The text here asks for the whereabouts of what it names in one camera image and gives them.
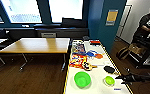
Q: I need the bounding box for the small green bowl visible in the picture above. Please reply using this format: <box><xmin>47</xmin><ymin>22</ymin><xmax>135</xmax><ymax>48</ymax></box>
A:
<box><xmin>103</xmin><ymin>75</ymin><xmax>116</xmax><ymax>87</ymax></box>

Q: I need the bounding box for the dark backpack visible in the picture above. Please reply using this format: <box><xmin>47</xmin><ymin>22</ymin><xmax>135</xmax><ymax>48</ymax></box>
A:
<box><xmin>116</xmin><ymin>46</ymin><xmax>132</xmax><ymax>61</ymax></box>

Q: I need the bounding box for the white table with dishes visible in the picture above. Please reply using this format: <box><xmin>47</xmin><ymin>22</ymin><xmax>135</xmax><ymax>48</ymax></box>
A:
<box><xmin>62</xmin><ymin>39</ymin><xmax>134</xmax><ymax>94</ymax></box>

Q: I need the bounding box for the tan cardboard box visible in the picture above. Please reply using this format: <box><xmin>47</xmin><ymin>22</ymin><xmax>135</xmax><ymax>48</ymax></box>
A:
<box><xmin>129</xmin><ymin>43</ymin><xmax>146</xmax><ymax>57</ymax></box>

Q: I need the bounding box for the blue round paddle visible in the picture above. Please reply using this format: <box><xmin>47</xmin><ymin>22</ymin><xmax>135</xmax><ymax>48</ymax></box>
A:
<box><xmin>85</xmin><ymin>50</ymin><xmax>97</xmax><ymax>58</ymax></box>

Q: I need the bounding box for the large green bowl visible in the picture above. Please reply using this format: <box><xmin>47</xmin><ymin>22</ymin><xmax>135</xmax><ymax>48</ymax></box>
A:
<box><xmin>73</xmin><ymin>71</ymin><xmax>92</xmax><ymax>90</ymax></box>

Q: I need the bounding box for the red flat game piece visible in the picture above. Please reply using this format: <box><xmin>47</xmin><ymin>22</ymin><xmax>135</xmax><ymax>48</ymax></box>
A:
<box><xmin>89</xmin><ymin>39</ymin><xmax>103</xmax><ymax>46</ymax></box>

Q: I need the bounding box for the orange yellow snack bag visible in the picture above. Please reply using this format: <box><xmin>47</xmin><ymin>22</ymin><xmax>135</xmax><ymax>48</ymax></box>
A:
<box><xmin>68</xmin><ymin>54</ymin><xmax>87</xmax><ymax>69</ymax></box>

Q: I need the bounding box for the colourful game box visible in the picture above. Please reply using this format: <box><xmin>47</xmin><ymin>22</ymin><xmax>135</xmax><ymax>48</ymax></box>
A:
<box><xmin>71</xmin><ymin>43</ymin><xmax>86</xmax><ymax>55</ymax></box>

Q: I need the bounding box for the person in black shirt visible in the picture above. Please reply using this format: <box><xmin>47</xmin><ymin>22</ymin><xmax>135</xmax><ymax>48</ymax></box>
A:
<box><xmin>132</xmin><ymin>2</ymin><xmax>150</xmax><ymax>44</ymax></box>

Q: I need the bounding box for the wide bright window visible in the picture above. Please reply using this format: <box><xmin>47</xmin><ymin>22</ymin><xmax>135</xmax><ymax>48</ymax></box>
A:
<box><xmin>0</xmin><ymin>0</ymin><xmax>43</xmax><ymax>25</ymax></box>

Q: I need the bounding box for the tan wall plaque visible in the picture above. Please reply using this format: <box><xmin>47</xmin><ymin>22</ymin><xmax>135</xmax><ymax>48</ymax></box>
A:
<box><xmin>105</xmin><ymin>9</ymin><xmax>119</xmax><ymax>27</ymax></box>

